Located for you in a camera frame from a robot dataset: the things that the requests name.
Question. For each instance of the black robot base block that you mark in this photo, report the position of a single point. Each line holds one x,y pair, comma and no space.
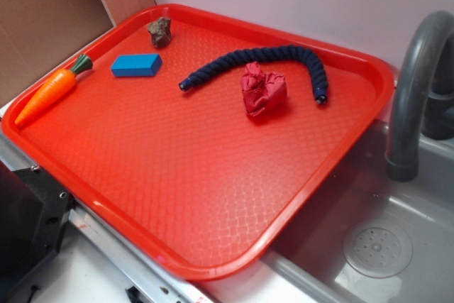
35,208

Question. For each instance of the brown grey rock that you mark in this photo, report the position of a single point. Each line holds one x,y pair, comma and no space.
160,32

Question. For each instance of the red plastic tray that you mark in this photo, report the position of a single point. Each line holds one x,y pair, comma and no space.
188,177

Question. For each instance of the crumpled red cloth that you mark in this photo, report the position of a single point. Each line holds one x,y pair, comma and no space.
262,91

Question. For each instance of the blue rectangular block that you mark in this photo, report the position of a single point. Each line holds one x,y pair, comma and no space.
137,65

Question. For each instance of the orange toy carrot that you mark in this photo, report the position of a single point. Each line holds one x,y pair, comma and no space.
53,89

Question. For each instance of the grey plastic sink basin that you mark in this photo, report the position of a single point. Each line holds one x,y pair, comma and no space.
306,262

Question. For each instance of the round sink drain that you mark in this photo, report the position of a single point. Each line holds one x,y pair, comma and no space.
377,249

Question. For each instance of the grey curved faucet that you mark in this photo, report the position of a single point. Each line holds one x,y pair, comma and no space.
423,101

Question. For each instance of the brown cardboard panel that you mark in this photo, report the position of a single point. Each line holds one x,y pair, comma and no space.
38,35

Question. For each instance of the aluminium frame rail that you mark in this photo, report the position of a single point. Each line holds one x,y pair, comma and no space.
95,264

